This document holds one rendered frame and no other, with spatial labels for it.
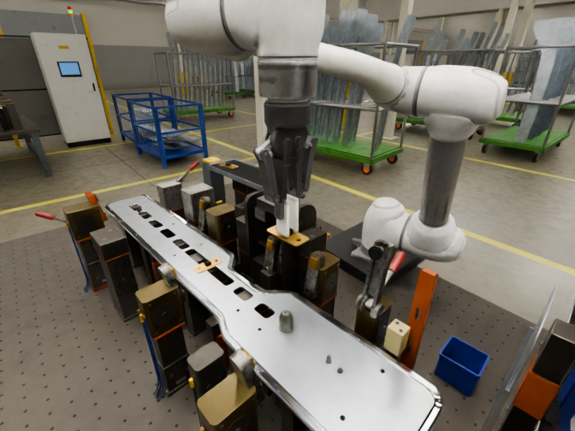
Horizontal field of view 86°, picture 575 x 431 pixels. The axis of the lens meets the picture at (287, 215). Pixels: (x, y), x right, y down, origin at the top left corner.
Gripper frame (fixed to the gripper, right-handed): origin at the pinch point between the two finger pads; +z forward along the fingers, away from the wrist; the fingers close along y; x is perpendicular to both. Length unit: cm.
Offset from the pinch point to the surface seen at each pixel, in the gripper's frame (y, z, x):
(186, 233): -5, 30, -58
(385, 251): -15.8, 9.2, 12.4
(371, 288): -15.2, 19.2, 11.0
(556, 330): -15.9, 9.6, 40.4
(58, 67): -93, -16, -703
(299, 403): 9.8, 29.6, 13.5
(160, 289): 16.5, 25.1, -28.4
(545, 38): -651, -58, -90
